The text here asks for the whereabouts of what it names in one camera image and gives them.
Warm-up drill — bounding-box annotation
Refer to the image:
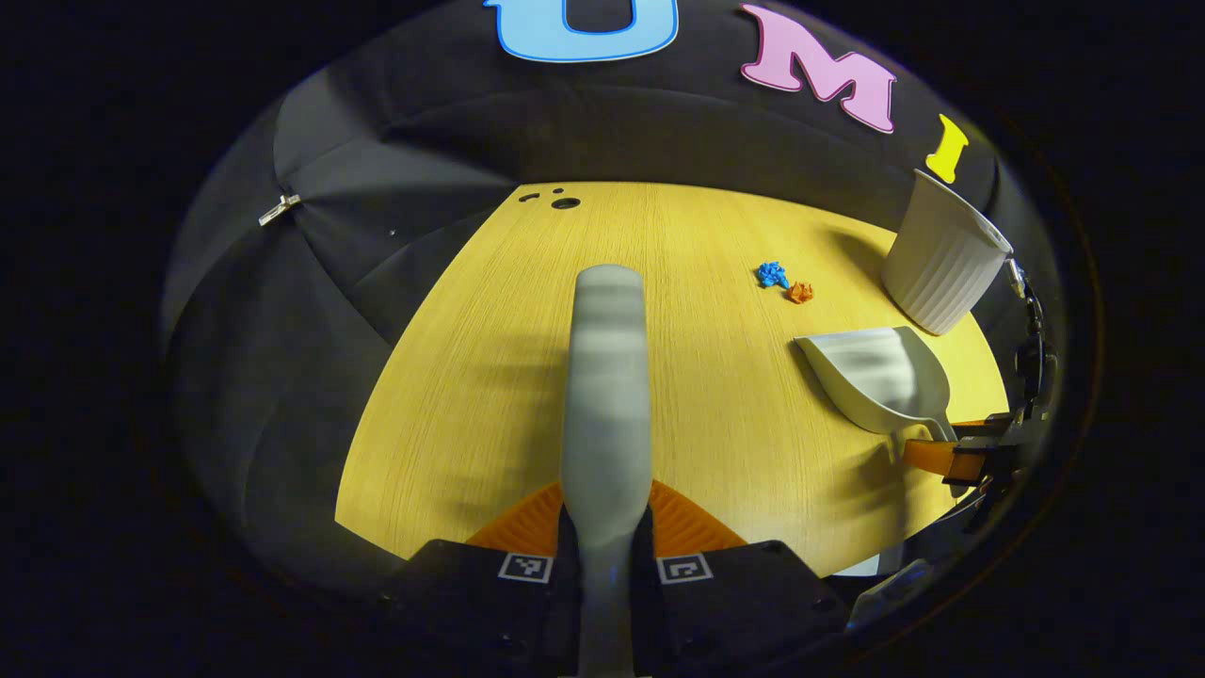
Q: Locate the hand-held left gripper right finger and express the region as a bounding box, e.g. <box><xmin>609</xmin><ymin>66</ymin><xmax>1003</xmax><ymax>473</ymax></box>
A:
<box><xmin>631</xmin><ymin>481</ymin><xmax>850</xmax><ymax>678</ymax></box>

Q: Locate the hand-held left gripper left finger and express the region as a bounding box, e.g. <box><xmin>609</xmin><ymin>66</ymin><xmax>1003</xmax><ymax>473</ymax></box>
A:
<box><xmin>375</xmin><ymin>481</ymin><xmax>581</xmax><ymax>678</ymax></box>

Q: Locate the white plastic dustpan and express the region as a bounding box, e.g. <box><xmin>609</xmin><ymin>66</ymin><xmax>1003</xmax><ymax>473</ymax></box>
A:
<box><xmin>795</xmin><ymin>326</ymin><xmax>957</xmax><ymax>445</ymax></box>

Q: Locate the white ribbed garbage bin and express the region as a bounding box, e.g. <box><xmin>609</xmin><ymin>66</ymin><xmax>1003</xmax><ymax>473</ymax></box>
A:
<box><xmin>881</xmin><ymin>169</ymin><xmax>1016</xmax><ymax>337</ymax></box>

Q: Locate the wooden desktop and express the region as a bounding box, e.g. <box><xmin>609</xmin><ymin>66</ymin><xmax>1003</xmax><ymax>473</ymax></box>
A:
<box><xmin>335</xmin><ymin>181</ymin><xmax>1011</xmax><ymax>577</ymax></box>

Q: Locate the black backdrop cloth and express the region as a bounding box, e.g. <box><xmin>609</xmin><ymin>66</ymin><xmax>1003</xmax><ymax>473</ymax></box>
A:
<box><xmin>160</xmin><ymin>0</ymin><xmax>1067</xmax><ymax>604</ymax></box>

